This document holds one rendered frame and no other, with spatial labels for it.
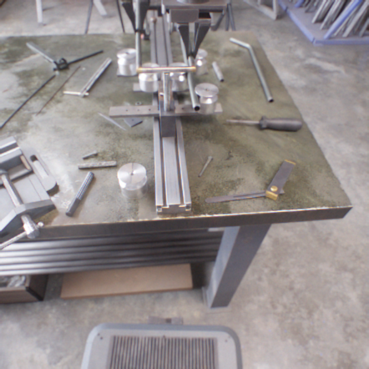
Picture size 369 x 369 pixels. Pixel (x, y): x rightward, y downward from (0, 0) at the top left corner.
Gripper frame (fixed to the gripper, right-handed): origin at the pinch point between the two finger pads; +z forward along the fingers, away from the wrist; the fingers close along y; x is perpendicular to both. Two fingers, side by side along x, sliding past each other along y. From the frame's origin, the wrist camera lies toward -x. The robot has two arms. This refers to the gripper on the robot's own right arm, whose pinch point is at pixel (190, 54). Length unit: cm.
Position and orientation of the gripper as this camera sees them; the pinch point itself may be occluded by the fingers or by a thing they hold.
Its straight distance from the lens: 57.0
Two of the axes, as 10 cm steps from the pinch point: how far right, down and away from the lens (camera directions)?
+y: -10.0, 0.4, -0.6
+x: 0.7, 7.6, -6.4
